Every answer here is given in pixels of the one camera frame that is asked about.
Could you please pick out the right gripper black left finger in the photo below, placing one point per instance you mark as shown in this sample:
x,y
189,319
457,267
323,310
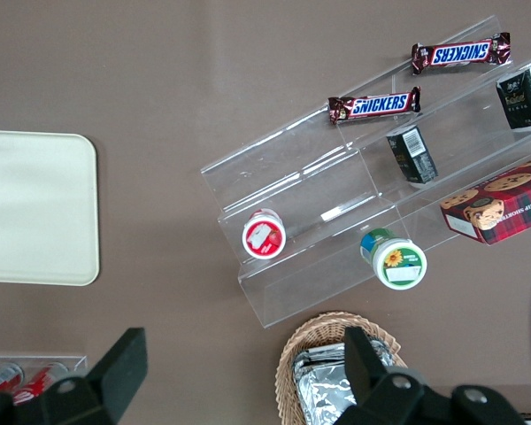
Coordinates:
x,y
115,372

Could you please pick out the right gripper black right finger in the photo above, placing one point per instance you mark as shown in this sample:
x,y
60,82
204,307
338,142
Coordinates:
x,y
367,367

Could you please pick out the light tan wicker basket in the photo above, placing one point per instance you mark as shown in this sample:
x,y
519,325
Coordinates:
x,y
287,354

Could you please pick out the beige plastic tray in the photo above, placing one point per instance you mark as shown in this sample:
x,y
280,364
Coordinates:
x,y
35,208

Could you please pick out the clear acrylic bottle rack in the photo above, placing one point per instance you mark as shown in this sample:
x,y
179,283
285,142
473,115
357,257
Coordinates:
x,y
77,360

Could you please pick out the stack of foil containers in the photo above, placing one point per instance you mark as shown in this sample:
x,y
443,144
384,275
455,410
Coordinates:
x,y
323,389

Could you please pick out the green lid yogurt cup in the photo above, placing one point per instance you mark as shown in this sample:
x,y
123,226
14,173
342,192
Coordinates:
x,y
400,265

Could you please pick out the red lid yogurt cup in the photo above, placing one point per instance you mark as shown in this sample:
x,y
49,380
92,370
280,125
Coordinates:
x,y
263,239

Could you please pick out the clear acrylic stepped display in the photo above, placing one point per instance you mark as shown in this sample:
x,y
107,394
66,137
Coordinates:
x,y
292,177

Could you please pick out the red plaid cookie box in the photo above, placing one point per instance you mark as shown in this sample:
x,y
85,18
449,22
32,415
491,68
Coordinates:
x,y
504,208

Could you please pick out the small black carton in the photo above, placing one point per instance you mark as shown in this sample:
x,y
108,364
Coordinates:
x,y
522,95
411,155

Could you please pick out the Snickers chocolate bar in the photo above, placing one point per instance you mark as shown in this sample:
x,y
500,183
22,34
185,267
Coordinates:
x,y
462,53
374,106

